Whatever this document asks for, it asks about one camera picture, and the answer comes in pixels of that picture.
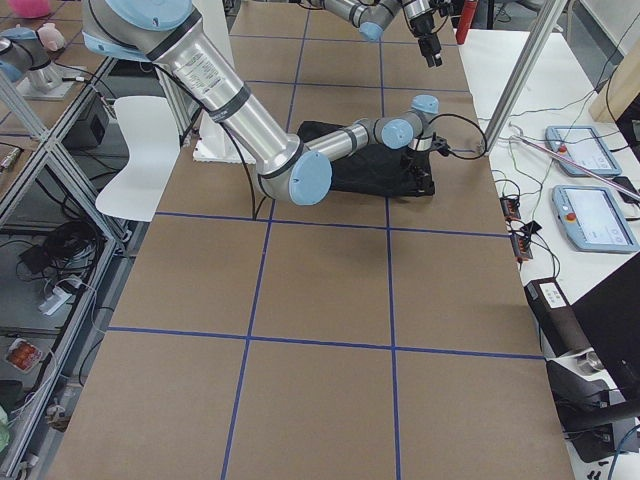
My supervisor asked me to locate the white power strip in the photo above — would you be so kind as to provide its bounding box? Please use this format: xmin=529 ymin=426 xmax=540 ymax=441
xmin=38 ymin=281 xmax=80 ymax=316

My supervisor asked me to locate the black box with label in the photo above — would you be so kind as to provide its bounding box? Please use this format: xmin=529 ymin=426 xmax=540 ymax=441
xmin=524 ymin=277 xmax=592 ymax=358

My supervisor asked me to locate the black monitor screen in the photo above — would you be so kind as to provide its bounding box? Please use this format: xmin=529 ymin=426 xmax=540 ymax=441
xmin=572 ymin=255 xmax=640 ymax=399

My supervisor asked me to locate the aluminium frame post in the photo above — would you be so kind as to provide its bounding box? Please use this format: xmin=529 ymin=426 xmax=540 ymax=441
xmin=485 ymin=0 xmax=566 ymax=153

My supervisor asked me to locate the red cylinder bottle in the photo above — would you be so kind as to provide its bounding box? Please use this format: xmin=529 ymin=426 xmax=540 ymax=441
xmin=455 ymin=0 xmax=477 ymax=45

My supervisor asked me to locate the long reacher grabber stick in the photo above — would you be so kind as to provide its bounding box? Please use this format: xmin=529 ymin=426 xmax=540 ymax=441
xmin=510 ymin=125 xmax=639 ymax=203

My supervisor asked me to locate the teach pendant tablet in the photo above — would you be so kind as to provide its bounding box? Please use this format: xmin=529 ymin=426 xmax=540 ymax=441
xmin=545 ymin=125 xmax=622 ymax=178
xmin=551 ymin=185 xmax=639 ymax=254

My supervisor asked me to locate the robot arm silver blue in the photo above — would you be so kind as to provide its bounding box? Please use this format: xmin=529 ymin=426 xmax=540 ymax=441
xmin=82 ymin=1 xmax=439 ymax=206
xmin=308 ymin=0 xmax=453 ymax=68

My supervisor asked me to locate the upper teach pendant tablet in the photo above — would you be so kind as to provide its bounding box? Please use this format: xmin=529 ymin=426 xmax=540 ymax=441
xmin=545 ymin=125 xmax=622 ymax=178

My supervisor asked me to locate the black t-shirt with logo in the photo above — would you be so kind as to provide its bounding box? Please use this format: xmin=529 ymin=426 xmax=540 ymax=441
xmin=295 ymin=119 xmax=437 ymax=200

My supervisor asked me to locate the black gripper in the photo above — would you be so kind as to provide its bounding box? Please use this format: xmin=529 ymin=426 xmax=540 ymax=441
xmin=402 ymin=147 xmax=434 ymax=193
xmin=409 ymin=14 xmax=443 ymax=68

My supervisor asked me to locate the tray of red items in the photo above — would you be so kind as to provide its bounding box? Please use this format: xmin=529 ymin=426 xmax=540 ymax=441
xmin=4 ymin=338 xmax=44 ymax=374

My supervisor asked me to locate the lower teach pendant tablet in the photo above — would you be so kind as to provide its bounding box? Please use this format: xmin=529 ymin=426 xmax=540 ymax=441
xmin=551 ymin=185 xmax=639 ymax=254

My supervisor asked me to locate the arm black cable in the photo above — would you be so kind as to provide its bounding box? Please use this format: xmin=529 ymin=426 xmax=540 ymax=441
xmin=429 ymin=113 xmax=489 ymax=160

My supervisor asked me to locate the pink plush toy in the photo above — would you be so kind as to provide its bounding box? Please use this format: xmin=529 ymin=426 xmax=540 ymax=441
xmin=7 ymin=0 xmax=51 ymax=19

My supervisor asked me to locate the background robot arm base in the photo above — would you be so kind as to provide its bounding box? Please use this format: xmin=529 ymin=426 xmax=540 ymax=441
xmin=1 ymin=22 xmax=74 ymax=101

